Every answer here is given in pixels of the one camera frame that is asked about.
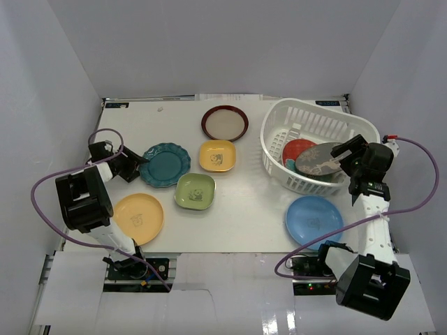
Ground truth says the red plate with teal flower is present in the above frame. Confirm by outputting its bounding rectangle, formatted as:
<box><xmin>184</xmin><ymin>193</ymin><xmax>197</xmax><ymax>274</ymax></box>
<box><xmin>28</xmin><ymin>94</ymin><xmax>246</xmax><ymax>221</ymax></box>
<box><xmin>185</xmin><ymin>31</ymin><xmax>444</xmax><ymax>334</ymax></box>
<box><xmin>281</xmin><ymin>139</ymin><xmax>316</xmax><ymax>172</ymax></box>

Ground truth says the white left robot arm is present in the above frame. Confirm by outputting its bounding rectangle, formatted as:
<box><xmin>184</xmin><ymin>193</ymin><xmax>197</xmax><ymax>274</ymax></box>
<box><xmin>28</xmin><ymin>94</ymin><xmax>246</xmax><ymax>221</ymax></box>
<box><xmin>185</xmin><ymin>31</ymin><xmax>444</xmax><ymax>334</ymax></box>
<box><xmin>55</xmin><ymin>141</ymin><xmax>148</xmax><ymax>278</ymax></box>

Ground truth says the green square panda dish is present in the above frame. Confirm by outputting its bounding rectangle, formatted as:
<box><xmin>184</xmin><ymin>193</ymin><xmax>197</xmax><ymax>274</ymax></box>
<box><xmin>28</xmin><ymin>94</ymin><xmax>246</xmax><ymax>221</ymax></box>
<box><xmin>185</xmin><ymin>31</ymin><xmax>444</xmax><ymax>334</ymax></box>
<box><xmin>175</xmin><ymin>173</ymin><xmax>216</xmax><ymax>211</ymax></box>

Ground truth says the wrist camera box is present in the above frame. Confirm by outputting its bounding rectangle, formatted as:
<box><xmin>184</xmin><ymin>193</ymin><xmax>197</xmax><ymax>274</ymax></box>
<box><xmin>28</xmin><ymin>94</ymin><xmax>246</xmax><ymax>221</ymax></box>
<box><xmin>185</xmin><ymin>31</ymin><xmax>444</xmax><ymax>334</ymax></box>
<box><xmin>100</xmin><ymin>140</ymin><xmax>115</xmax><ymax>156</ymax></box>
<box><xmin>382</xmin><ymin>135</ymin><xmax>400</xmax><ymax>156</ymax></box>

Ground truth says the yellow round plate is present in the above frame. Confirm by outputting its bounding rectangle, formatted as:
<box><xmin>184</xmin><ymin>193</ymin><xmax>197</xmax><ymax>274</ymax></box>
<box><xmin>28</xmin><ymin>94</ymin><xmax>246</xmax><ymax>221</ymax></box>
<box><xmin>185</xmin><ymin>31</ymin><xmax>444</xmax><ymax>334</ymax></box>
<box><xmin>113</xmin><ymin>193</ymin><xmax>164</xmax><ymax>246</ymax></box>

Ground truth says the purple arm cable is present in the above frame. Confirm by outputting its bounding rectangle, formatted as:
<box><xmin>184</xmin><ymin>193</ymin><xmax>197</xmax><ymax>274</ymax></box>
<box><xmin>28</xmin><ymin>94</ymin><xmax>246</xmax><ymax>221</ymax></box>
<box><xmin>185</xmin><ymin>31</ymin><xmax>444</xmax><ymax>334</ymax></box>
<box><xmin>30</xmin><ymin>128</ymin><xmax>174</xmax><ymax>290</ymax></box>
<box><xmin>274</xmin><ymin>135</ymin><xmax>441</xmax><ymax>278</ymax></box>

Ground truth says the dark red rimmed round plate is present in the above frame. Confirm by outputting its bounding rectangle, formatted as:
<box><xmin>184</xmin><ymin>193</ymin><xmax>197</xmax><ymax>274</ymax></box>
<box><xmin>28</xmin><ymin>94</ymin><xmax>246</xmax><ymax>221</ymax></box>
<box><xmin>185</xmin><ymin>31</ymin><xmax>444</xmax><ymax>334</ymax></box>
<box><xmin>200</xmin><ymin>105</ymin><xmax>249</xmax><ymax>142</ymax></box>

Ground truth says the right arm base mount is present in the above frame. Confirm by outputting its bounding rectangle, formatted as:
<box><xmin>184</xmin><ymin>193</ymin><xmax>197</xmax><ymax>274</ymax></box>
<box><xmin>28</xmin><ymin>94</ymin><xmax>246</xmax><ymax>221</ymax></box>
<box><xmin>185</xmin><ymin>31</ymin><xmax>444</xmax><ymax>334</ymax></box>
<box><xmin>286</xmin><ymin>255</ymin><xmax>337</xmax><ymax>297</ymax></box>

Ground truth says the yellow square panda dish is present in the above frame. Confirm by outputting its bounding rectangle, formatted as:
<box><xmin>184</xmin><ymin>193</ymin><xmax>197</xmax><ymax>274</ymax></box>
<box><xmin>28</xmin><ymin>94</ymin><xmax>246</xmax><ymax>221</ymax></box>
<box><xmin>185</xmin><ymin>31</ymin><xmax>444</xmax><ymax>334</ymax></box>
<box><xmin>199</xmin><ymin>140</ymin><xmax>236</xmax><ymax>172</ymax></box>

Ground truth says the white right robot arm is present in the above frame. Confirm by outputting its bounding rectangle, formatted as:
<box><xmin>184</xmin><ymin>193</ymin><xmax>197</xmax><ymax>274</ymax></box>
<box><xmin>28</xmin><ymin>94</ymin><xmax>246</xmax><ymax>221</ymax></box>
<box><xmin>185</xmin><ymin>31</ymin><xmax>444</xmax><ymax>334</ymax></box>
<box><xmin>315</xmin><ymin>135</ymin><xmax>411</xmax><ymax>321</ymax></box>

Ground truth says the teal scalloped plate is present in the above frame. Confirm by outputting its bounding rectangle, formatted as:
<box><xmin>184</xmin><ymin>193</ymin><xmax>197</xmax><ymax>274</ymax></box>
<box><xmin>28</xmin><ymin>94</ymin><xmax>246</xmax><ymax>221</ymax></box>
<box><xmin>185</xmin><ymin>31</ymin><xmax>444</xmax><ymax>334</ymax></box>
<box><xmin>138</xmin><ymin>142</ymin><xmax>191</xmax><ymax>188</ymax></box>

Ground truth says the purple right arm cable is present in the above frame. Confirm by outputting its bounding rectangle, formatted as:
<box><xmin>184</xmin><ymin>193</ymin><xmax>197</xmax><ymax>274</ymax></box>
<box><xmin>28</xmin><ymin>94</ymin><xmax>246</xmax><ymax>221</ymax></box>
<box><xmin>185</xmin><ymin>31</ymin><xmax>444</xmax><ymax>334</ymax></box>
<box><xmin>274</xmin><ymin>135</ymin><xmax>441</xmax><ymax>278</ymax></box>

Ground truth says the grey plate with deer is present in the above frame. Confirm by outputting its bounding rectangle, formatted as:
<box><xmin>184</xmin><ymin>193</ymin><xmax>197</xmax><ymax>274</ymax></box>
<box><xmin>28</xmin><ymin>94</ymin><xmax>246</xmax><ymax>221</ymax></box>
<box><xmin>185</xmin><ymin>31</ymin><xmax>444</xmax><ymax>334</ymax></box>
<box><xmin>295</xmin><ymin>142</ymin><xmax>342</xmax><ymax>182</ymax></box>

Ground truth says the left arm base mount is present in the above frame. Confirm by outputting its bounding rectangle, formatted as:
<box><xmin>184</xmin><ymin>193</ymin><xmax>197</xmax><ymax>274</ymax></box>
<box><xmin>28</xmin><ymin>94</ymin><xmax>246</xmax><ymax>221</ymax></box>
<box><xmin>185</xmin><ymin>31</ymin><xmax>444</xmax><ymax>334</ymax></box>
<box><xmin>103</xmin><ymin>258</ymin><xmax>174</xmax><ymax>293</ymax></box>

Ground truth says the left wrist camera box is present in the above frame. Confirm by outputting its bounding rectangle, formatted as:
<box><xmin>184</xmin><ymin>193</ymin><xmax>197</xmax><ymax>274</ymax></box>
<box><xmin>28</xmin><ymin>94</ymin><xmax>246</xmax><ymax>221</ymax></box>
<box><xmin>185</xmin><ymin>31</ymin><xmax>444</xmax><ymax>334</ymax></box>
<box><xmin>100</xmin><ymin>140</ymin><xmax>115</xmax><ymax>156</ymax></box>

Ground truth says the light blue round plate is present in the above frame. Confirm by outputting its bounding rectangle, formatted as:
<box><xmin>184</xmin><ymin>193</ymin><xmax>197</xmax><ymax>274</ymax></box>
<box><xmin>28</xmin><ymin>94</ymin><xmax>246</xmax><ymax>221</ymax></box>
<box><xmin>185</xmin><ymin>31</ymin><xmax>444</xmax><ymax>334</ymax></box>
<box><xmin>285</xmin><ymin>196</ymin><xmax>344</xmax><ymax>245</ymax></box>

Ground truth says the white plastic dish bin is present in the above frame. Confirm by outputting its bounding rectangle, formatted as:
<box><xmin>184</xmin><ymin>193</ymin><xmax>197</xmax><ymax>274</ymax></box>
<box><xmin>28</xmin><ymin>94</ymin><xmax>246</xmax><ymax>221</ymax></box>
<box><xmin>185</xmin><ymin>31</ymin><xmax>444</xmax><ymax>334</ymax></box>
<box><xmin>260</xmin><ymin>98</ymin><xmax>379</xmax><ymax>197</ymax></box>

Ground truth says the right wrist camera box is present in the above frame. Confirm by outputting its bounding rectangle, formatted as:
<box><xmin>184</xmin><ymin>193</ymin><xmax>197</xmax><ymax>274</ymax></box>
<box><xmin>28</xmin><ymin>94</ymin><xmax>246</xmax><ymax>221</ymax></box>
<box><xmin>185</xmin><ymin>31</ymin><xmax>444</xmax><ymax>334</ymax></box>
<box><xmin>382</xmin><ymin>135</ymin><xmax>400</xmax><ymax>156</ymax></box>

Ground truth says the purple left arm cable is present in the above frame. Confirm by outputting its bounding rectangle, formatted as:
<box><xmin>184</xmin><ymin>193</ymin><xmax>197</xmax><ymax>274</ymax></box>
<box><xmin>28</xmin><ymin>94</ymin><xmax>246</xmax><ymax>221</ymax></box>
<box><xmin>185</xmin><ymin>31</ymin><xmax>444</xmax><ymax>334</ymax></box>
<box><xmin>30</xmin><ymin>128</ymin><xmax>174</xmax><ymax>290</ymax></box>

